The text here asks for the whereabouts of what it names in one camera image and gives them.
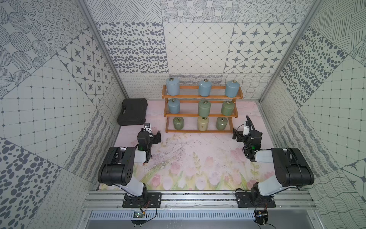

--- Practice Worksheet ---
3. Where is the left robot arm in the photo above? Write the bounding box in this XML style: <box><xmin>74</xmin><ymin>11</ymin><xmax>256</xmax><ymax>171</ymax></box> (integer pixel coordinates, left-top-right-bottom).
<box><xmin>97</xmin><ymin>128</ymin><xmax>162</xmax><ymax>200</ymax></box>

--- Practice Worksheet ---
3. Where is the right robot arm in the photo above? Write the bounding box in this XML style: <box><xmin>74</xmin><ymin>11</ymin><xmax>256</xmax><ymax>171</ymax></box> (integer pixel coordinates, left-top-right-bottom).
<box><xmin>233</xmin><ymin>127</ymin><xmax>315</xmax><ymax>202</ymax></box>

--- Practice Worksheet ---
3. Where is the wooden three-tier shelf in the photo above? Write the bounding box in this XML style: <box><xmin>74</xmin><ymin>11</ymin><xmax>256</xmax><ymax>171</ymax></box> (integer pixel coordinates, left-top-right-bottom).
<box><xmin>162</xmin><ymin>85</ymin><xmax>243</xmax><ymax>134</ymax></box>

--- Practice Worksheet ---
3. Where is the green canister bottom right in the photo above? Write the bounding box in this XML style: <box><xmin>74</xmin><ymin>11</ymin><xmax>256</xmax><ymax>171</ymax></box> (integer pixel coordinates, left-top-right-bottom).
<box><xmin>216</xmin><ymin>117</ymin><xmax>228</xmax><ymax>131</ymax></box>

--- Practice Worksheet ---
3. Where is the green canister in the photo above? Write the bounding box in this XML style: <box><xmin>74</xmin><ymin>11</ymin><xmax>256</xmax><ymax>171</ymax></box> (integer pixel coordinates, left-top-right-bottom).
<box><xmin>216</xmin><ymin>117</ymin><xmax>228</xmax><ymax>131</ymax></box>
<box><xmin>221</xmin><ymin>101</ymin><xmax>235</xmax><ymax>116</ymax></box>
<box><xmin>198</xmin><ymin>100</ymin><xmax>211</xmax><ymax>117</ymax></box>
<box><xmin>173</xmin><ymin>117</ymin><xmax>184</xmax><ymax>130</ymax></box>

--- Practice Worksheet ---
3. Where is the green canister middle right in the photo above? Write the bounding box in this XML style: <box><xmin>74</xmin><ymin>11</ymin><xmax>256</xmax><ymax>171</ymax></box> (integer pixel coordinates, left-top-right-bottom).
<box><xmin>221</xmin><ymin>101</ymin><xmax>235</xmax><ymax>116</ymax></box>

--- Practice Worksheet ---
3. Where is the green canister bottom left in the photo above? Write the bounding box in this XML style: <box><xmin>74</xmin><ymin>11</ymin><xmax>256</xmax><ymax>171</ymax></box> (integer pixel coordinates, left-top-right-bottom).
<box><xmin>173</xmin><ymin>117</ymin><xmax>184</xmax><ymax>130</ymax></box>

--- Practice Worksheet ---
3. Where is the black plastic tool case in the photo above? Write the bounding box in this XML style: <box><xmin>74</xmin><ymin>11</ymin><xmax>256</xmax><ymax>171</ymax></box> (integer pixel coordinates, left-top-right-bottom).
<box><xmin>117</xmin><ymin>98</ymin><xmax>148</xmax><ymax>126</ymax></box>

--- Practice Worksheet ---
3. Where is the yellow canister bottom centre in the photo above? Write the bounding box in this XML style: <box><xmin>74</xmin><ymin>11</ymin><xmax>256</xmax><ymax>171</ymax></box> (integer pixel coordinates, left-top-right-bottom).
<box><xmin>197</xmin><ymin>117</ymin><xmax>209</xmax><ymax>132</ymax></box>

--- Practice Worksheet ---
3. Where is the green canister middle centre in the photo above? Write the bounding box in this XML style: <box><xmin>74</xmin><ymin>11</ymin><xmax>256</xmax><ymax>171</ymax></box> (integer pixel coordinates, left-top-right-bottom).
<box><xmin>198</xmin><ymin>100</ymin><xmax>211</xmax><ymax>117</ymax></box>

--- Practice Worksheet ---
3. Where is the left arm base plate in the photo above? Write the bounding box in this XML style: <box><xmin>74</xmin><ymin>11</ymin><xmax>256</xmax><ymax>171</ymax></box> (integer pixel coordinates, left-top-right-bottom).
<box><xmin>123</xmin><ymin>192</ymin><xmax>162</xmax><ymax>209</ymax></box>

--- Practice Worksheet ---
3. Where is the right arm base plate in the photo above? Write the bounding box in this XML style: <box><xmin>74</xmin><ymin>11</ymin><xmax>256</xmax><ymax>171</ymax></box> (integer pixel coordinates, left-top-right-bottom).
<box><xmin>234</xmin><ymin>192</ymin><xmax>276</xmax><ymax>208</ymax></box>

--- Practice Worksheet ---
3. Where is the aluminium mounting rail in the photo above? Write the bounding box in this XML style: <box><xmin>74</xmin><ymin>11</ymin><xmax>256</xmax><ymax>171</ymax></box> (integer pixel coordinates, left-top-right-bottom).
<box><xmin>81</xmin><ymin>189</ymin><xmax>316</xmax><ymax>210</ymax></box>

